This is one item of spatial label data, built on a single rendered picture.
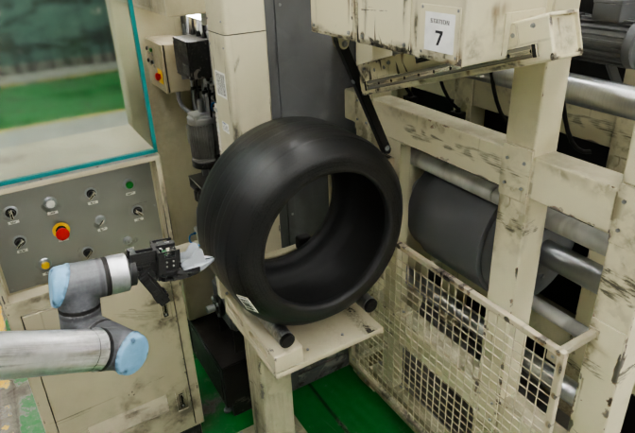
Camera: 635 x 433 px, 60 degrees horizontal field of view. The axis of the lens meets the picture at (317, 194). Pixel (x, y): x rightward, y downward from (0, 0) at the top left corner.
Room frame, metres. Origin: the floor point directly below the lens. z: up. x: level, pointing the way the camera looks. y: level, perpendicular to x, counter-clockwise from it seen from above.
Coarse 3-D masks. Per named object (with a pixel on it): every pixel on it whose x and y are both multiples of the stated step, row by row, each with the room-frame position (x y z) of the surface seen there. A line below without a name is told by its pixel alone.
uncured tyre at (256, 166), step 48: (240, 144) 1.36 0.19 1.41; (288, 144) 1.27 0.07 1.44; (336, 144) 1.29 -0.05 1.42; (240, 192) 1.20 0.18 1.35; (288, 192) 1.19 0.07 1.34; (336, 192) 1.58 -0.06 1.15; (384, 192) 1.34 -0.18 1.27; (240, 240) 1.15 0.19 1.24; (336, 240) 1.56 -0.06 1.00; (384, 240) 1.35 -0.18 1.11; (240, 288) 1.15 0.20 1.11; (288, 288) 1.42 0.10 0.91; (336, 288) 1.39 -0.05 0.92
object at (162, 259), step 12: (156, 240) 1.18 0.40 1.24; (168, 240) 1.18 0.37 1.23; (132, 252) 1.11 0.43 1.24; (144, 252) 1.11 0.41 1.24; (156, 252) 1.12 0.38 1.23; (168, 252) 1.12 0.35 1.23; (132, 264) 1.09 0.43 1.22; (144, 264) 1.12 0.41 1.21; (156, 264) 1.13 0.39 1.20; (168, 264) 1.13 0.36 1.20; (132, 276) 1.08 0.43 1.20; (156, 276) 1.12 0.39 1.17
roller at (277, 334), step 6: (258, 318) 1.30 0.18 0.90; (264, 324) 1.26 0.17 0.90; (270, 324) 1.24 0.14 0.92; (276, 324) 1.23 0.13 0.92; (270, 330) 1.23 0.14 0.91; (276, 330) 1.22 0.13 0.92; (282, 330) 1.21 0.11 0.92; (288, 330) 1.21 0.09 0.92; (276, 336) 1.20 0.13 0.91; (282, 336) 1.19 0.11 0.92; (288, 336) 1.19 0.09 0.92; (282, 342) 1.18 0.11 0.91; (288, 342) 1.19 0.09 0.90
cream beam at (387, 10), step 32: (320, 0) 1.60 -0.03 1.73; (352, 0) 1.47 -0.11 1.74; (384, 0) 1.36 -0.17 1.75; (416, 0) 1.26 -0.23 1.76; (448, 0) 1.18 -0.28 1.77; (480, 0) 1.15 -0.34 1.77; (512, 0) 1.20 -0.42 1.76; (544, 0) 1.25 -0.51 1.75; (320, 32) 1.61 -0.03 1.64; (352, 32) 1.47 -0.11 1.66; (384, 32) 1.35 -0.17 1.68; (416, 32) 1.26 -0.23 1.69; (480, 32) 1.16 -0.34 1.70
